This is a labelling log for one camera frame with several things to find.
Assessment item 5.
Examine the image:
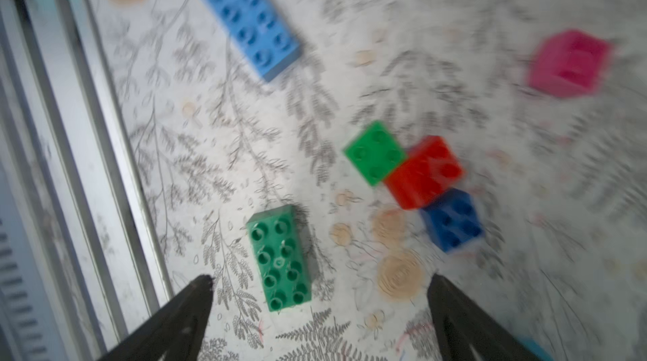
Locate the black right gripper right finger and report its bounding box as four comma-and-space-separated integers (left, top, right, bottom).
427, 273, 539, 360

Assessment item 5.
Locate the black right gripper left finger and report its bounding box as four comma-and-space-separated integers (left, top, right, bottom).
102, 274, 214, 361

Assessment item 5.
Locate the dark blue square lego brick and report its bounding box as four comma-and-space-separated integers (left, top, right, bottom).
419, 189, 484, 253

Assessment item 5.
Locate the long green lego brick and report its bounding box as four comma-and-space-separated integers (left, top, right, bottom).
246, 205, 312, 312

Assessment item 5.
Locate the red lego brick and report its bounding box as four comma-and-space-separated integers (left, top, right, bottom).
384, 135, 464, 210

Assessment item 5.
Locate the green square lego brick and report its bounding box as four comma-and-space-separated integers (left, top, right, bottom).
344, 121, 407, 186

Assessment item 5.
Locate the magenta lego brick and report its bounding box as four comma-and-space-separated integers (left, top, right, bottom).
527, 29, 613, 98

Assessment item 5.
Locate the long light blue lego brick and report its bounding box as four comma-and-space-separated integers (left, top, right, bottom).
204, 0, 301, 82

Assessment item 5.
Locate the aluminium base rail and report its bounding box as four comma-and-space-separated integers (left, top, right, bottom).
1, 0, 173, 360

